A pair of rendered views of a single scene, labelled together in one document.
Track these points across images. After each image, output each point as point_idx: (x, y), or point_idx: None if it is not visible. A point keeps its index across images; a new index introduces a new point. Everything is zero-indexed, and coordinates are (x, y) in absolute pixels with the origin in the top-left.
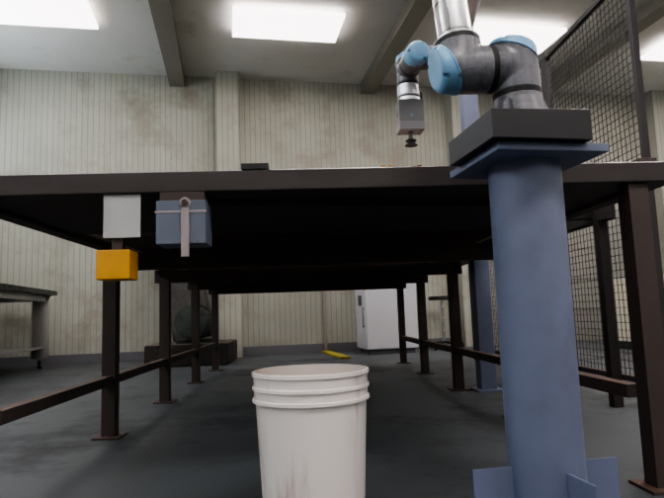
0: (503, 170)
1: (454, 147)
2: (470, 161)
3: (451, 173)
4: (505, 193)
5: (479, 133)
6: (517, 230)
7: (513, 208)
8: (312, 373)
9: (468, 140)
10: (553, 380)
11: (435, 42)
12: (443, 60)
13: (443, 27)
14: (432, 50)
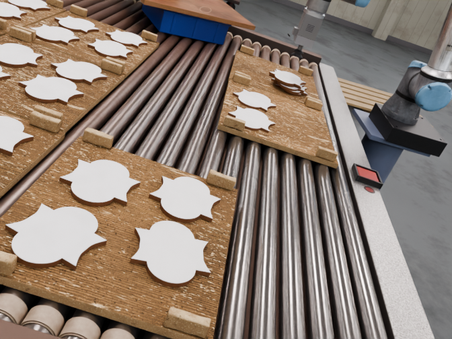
0: (400, 148)
1: (398, 134)
2: (400, 145)
3: (372, 136)
4: (394, 159)
5: (429, 147)
6: (386, 177)
7: (391, 167)
8: None
9: (416, 142)
10: None
11: (444, 79)
12: (448, 102)
13: (450, 68)
14: (446, 88)
